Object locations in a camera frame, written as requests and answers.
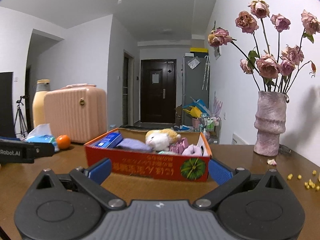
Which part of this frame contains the pink satin fabric bundle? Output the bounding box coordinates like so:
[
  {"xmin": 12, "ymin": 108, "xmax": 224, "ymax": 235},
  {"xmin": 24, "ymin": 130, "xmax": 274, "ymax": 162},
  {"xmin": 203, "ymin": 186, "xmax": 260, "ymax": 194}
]
[{"xmin": 169, "ymin": 138, "xmax": 189, "ymax": 155}]

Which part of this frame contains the lilac fuzzy sock roll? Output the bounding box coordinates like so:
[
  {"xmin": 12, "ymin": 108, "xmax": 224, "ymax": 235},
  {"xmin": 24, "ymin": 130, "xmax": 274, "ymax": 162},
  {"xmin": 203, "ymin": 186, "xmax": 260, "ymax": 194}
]
[{"xmin": 182, "ymin": 144, "xmax": 203, "ymax": 157}]

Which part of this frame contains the light blue plush toy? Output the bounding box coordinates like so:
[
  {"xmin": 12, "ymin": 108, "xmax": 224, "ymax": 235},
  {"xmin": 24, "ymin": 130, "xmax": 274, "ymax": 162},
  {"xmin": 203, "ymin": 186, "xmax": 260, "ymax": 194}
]
[{"xmin": 158, "ymin": 151, "xmax": 178, "ymax": 155}]

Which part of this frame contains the purple knitted pouch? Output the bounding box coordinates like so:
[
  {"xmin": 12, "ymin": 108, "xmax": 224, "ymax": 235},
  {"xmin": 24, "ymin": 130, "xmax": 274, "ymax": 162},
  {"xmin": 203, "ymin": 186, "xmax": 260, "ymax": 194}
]
[{"xmin": 116, "ymin": 138, "xmax": 153, "ymax": 152}]

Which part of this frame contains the black tripod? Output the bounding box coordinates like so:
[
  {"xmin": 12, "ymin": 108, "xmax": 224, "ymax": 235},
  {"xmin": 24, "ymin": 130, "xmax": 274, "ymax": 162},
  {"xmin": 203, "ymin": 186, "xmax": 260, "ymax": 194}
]
[{"xmin": 14, "ymin": 95, "xmax": 28, "ymax": 138}]

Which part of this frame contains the metal utility cart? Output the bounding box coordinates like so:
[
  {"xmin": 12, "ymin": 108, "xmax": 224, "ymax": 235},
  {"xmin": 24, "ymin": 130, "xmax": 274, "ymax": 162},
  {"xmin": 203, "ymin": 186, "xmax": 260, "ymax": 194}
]
[{"xmin": 199, "ymin": 116, "xmax": 222, "ymax": 144}]

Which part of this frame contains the purple coral decoration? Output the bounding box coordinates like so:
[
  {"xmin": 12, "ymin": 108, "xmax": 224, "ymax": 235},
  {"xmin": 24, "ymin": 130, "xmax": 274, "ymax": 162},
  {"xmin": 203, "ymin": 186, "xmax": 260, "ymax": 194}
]
[{"xmin": 213, "ymin": 92, "xmax": 223, "ymax": 118}]

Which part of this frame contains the fallen pink petal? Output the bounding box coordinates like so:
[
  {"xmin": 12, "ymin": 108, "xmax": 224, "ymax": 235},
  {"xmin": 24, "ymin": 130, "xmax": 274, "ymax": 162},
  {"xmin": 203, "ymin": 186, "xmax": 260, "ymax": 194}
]
[{"xmin": 267, "ymin": 159, "xmax": 277, "ymax": 166}]

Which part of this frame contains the dried pink roses bouquet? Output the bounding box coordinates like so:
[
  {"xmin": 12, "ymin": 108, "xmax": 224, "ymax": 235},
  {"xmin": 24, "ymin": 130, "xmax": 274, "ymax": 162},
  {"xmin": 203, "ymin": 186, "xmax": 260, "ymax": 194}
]
[{"xmin": 207, "ymin": 0, "xmax": 319, "ymax": 95}]

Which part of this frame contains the pink ribbed suitcase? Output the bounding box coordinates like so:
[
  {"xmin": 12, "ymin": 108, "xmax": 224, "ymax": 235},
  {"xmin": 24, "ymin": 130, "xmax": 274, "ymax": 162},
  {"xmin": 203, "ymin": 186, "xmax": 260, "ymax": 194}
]
[{"xmin": 44, "ymin": 84, "xmax": 107, "ymax": 143}]

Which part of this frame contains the dark wooden door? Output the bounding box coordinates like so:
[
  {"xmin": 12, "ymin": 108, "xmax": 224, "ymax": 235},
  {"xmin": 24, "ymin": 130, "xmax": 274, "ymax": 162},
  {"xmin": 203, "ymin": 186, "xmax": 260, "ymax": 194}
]
[{"xmin": 140, "ymin": 59, "xmax": 176, "ymax": 124}]

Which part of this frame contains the yellow box on refrigerator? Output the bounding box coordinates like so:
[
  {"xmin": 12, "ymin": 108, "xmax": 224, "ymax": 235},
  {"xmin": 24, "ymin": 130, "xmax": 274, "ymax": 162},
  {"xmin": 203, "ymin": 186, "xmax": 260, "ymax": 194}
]
[{"xmin": 190, "ymin": 47, "xmax": 208, "ymax": 53}]

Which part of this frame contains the white wall panel box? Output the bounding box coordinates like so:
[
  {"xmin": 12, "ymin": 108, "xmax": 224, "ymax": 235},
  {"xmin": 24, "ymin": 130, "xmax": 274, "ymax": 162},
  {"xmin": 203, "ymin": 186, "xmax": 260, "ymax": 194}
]
[{"xmin": 214, "ymin": 46, "xmax": 221, "ymax": 60}]

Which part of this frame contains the pink ridged vase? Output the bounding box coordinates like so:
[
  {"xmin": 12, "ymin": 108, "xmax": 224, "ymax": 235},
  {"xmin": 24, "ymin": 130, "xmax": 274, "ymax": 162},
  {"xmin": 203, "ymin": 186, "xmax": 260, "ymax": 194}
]
[{"xmin": 254, "ymin": 90, "xmax": 287, "ymax": 157}]

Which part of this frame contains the red cardboard box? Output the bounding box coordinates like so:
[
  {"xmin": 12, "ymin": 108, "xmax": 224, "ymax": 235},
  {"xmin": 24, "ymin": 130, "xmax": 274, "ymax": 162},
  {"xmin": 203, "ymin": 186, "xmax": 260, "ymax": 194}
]
[{"xmin": 84, "ymin": 128, "xmax": 212, "ymax": 182}]

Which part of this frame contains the white hamster plush toy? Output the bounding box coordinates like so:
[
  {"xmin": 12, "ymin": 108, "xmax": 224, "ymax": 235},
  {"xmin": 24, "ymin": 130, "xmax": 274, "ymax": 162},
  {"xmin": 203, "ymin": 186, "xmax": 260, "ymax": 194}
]
[{"xmin": 145, "ymin": 128, "xmax": 181, "ymax": 152}]

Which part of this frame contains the orange fruit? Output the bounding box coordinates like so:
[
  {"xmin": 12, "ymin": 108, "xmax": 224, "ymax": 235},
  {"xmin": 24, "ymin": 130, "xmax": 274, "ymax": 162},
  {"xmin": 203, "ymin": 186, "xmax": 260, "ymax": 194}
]
[{"xmin": 56, "ymin": 134, "xmax": 71, "ymax": 150}]

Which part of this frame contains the grey refrigerator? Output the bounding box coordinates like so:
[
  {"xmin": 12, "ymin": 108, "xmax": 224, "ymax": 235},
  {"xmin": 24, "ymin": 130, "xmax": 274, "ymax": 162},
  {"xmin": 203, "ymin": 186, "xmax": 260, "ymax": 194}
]
[{"xmin": 182, "ymin": 55, "xmax": 210, "ymax": 127}]

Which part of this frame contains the yellow thermos bottle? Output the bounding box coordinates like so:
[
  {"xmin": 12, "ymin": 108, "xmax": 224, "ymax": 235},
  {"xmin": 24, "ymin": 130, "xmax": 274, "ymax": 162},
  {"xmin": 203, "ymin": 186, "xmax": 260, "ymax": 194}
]
[{"xmin": 32, "ymin": 79, "xmax": 50, "ymax": 128}]

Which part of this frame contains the blue pocket tissue pack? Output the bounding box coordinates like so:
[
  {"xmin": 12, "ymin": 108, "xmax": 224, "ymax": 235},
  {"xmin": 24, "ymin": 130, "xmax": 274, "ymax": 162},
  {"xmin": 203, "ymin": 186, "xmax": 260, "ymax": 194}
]
[{"xmin": 92, "ymin": 132, "xmax": 123, "ymax": 148}]

